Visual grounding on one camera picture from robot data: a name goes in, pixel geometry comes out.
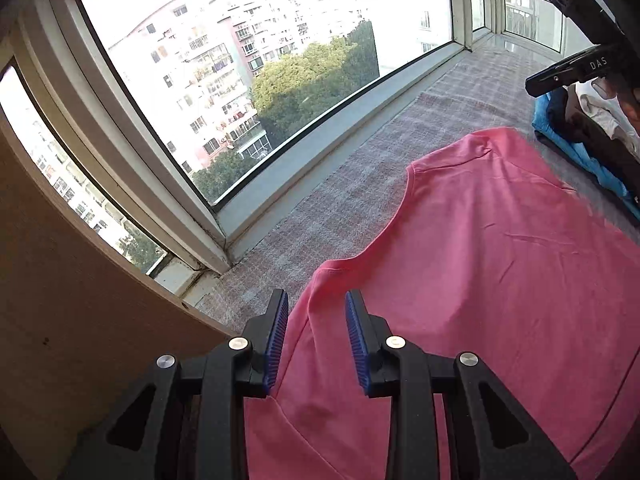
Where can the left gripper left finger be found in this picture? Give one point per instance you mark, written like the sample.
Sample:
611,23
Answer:
184,419

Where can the plaid checkered blanket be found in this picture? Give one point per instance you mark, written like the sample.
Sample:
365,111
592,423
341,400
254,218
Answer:
352,202

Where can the white folded garment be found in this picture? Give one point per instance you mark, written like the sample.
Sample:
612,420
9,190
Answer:
608,114

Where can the large upright wooden board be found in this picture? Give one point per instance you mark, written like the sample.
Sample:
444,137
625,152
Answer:
78,323

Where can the blue folded garment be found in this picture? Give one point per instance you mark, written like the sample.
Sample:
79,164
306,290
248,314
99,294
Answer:
575,145

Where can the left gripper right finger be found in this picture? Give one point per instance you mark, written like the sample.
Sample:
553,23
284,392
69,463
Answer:
450,418

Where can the pink shirt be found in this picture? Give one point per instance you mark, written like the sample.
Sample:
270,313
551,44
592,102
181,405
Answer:
488,252

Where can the brown folded garment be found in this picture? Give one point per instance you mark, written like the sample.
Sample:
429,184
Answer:
610,153

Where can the black folded garment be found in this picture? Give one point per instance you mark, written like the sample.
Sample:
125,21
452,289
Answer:
600,159

